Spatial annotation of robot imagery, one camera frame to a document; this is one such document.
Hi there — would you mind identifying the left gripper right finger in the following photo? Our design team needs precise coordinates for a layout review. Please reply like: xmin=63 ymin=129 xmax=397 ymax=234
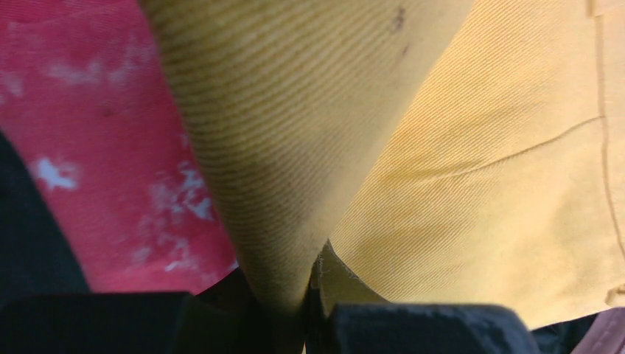
xmin=329 ymin=304 xmax=539 ymax=354

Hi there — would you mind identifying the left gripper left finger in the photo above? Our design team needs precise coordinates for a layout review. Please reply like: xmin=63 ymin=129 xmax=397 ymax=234
xmin=1 ymin=293 xmax=264 ymax=353

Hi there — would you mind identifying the red white patterned cloth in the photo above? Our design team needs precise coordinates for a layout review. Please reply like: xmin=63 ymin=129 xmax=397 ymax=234
xmin=1 ymin=1 xmax=237 ymax=294

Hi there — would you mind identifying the pink open suitcase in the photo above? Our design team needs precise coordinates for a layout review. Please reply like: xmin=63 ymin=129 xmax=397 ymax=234
xmin=1 ymin=139 xmax=624 ymax=353

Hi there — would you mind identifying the yellow cloth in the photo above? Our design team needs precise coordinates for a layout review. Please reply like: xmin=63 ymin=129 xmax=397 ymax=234
xmin=139 ymin=1 xmax=624 ymax=328

